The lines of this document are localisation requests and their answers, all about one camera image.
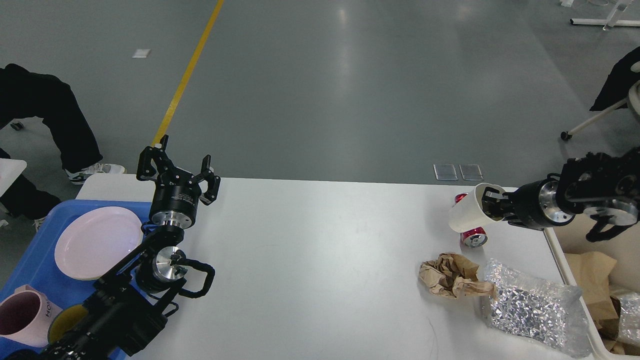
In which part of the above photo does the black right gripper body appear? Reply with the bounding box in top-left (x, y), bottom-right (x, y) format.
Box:
top-left (507, 178), bottom-right (576, 230)

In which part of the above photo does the pink mug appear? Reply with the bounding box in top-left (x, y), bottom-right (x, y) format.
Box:
top-left (0, 284), bottom-right (62, 347)

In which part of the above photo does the dark green mug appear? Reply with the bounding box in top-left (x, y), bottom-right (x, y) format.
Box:
top-left (47, 304), bottom-right (89, 345)

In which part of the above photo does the red snack wrapper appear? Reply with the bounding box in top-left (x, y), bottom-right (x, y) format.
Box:
top-left (449, 193), bottom-right (489, 248)

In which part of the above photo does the white chair frame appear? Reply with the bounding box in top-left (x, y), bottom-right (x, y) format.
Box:
top-left (560, 0), bottom-right (639, 141)

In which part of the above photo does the pink plastic plate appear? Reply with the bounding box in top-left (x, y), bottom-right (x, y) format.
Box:
top-left (54, 206), bottom-right (143, 281)

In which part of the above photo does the crumpled silver foil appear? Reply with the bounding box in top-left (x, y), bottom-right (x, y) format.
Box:
top-left (481, 259), bottom-right (592, 359)

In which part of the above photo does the brown paper bag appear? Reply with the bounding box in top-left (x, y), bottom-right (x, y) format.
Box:
top-left (564, 251), bottom-right (620, 341)

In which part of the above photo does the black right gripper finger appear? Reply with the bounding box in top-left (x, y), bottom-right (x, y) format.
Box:
top-left (482, 203), bottom-right (514, 222)
top-left (482, 187), bottom-right (511, 205)

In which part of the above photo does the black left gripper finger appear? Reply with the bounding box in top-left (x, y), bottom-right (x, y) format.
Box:
top-left (192, 155), bottom-right (222, 206)
top-left (135, 134), bottom-right (181, 187)

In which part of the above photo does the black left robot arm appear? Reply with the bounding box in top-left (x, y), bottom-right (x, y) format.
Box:
top-left (6, 134), bottom-right (221, 360)

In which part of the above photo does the beige plastic bin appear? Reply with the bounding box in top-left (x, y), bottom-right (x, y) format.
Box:
top-left (542, 186), bottom-right (640, 360)

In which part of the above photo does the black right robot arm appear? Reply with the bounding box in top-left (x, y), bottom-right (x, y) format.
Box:
top-left (478, 146), bottom-right (640, 243)

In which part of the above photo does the white paper cup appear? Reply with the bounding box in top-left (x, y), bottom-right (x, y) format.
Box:
top-left (448, 183), bottom-right (506, 233)

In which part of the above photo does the crumpled brown paper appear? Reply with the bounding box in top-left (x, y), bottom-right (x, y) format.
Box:
top-left (418, 252), bottom-right (498, 299)

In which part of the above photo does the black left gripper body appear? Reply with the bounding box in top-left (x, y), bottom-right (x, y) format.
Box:
top-left (148, 183), bottom-right (202, 230)

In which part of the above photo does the white side table corner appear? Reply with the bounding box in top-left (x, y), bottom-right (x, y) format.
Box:
top-left (0, 158), bottom-right (28, 196)

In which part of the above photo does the blue plastic tray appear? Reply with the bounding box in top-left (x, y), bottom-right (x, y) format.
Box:
top-left (0, 199), bottom-right (156, 360)

